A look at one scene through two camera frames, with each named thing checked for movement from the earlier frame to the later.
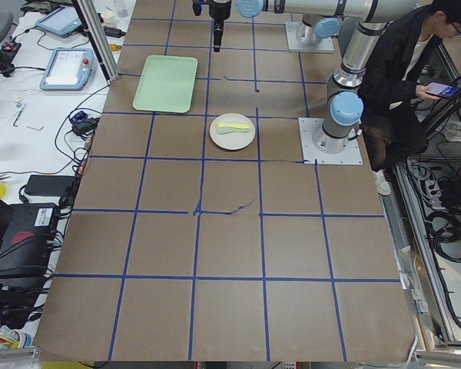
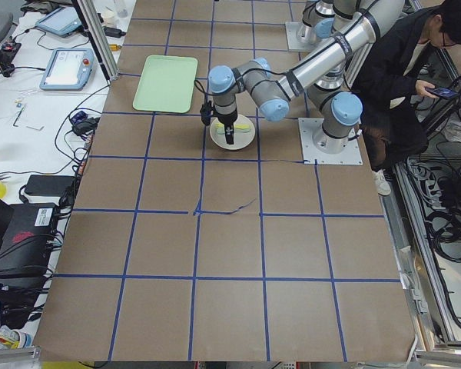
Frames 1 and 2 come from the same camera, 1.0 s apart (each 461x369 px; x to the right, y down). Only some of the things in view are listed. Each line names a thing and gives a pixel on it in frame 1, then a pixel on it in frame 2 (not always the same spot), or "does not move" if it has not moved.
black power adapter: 113,31 does not move
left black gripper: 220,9 to 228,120
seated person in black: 394,132 does not move
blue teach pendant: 67,70 does not move
